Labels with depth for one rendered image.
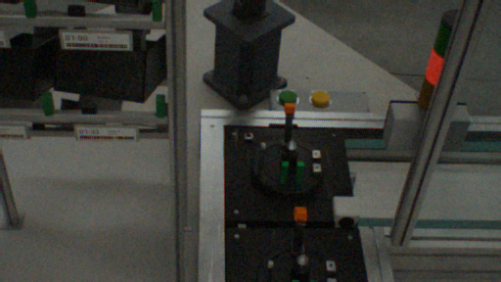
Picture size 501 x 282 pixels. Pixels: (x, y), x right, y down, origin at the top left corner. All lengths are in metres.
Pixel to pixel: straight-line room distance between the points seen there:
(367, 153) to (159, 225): 0.44
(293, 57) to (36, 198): 0.72
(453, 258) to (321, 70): 0.63
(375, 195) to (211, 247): 0.36
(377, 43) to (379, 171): 1.90
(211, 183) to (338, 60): 0.59
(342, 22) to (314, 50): 1.60
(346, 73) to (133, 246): 0.70
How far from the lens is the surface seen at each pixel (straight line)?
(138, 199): 1.52
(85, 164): 1.59
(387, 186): 1.51
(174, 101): 1.01
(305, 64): 1.85
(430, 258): 1.41
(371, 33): 3.45
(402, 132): 1.19
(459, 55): 1.07
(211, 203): 1.39
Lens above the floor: 2.02
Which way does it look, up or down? 45 degrees down
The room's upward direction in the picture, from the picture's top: 4 degrees clockwise
